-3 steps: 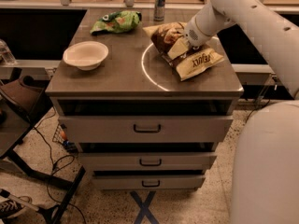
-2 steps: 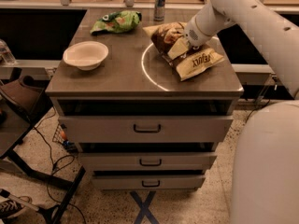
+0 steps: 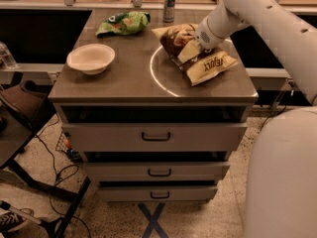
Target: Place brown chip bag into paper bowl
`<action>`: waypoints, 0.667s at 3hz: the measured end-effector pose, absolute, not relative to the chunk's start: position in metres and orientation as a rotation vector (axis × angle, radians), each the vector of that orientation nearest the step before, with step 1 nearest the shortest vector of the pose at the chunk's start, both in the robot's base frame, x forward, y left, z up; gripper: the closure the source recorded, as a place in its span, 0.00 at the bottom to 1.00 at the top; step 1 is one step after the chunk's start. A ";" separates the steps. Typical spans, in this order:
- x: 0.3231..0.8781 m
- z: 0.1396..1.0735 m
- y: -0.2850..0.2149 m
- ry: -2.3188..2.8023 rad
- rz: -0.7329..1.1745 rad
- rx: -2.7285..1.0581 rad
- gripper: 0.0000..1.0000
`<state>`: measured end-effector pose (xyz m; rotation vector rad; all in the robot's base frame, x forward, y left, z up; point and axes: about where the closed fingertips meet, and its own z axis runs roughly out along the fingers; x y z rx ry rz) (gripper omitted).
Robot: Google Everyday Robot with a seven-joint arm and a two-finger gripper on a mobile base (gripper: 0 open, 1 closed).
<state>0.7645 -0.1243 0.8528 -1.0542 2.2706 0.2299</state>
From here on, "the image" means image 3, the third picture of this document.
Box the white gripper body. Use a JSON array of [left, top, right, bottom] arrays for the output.
[[195, 3, 249, 50]]

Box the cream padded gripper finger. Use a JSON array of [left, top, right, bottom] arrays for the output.
[[177, 39, 201, 63]]

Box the brown yellow chip bag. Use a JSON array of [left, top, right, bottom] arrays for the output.
[[152, 24, 237, 86]]

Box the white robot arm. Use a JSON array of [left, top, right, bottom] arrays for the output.
[[194, 0, 317, 238]]

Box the green chip bag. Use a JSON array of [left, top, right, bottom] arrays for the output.
[[95, 11, 151, 38]]

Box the white paper bowl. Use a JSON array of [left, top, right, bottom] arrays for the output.
[[66, 44, 115, 75]]

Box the silver blue drink can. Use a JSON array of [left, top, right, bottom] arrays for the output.
[[163, 0, 175, 23]]

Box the grey drawer cabinet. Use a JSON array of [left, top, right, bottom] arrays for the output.
[[50, 10, 258, 189]]

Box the top grey drawer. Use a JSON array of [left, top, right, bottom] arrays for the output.
[[62, 123, 247, 152]]

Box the grey drawer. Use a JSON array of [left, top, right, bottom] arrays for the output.
[[97, 185, 218, 202], [62, 123, 247, 152], [84, 162, 229, 181]]

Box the middle grey drawer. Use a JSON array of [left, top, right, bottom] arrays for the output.
[[84, 162, 229, 181]]

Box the bottom grey drawer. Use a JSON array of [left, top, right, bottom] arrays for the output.
[[97, 185, 218, 202]]

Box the brown office chair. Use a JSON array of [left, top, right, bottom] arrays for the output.
[[0, 80, 55, 131]]

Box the blue tape cross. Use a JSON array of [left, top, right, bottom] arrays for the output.
[[138, 203, 168, 238]]

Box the clear plastic water bottle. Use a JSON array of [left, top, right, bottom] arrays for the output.
[[0, 42, 18, 69]]

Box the black table leg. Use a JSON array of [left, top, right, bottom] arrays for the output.
[[0, 161, 90, 238]]

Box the black sneaker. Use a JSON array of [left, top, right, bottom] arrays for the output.
[[0, 212, 28, 233]]

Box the black floor cable right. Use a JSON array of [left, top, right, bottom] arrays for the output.
[[261, 79, 296, 131]]

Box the black floor cable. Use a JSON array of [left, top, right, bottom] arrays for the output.
[[261, 79, 296, 131], [34, 114, 93, 238]]

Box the wire basket with items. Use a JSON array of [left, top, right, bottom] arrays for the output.
[[55, 133, 81, 163]]

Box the black floor cable left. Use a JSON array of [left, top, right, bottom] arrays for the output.
[[34, 114, 93, 238]]

